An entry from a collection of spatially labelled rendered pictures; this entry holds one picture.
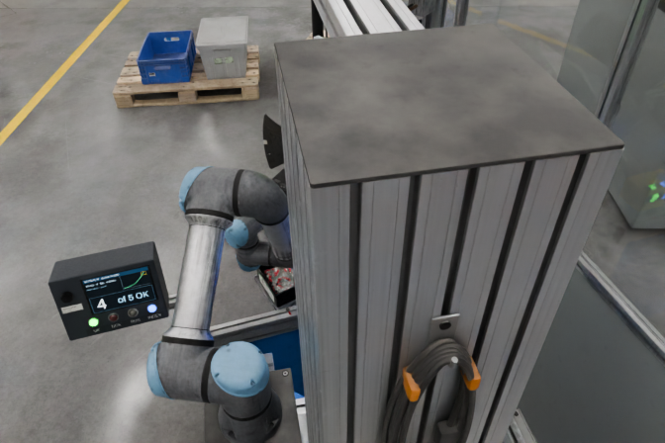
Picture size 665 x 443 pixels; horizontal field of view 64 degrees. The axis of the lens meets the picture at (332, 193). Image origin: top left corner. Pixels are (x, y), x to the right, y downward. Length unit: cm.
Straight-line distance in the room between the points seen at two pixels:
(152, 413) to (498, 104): 238
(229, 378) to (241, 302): 178
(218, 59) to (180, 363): 362
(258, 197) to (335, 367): 75
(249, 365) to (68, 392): 178
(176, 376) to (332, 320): 78
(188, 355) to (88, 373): 170
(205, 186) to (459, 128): 91
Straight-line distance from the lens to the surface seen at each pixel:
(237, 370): 119
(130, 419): 271
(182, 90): 464
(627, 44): 159
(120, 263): 149
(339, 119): 44
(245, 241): 157
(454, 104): 47
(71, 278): 150
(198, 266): 125
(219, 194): 126
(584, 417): 220
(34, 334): 318
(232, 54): 458
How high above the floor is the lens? 226
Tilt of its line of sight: 40 degrees down
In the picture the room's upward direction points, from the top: 1 degrees counter-clockwise
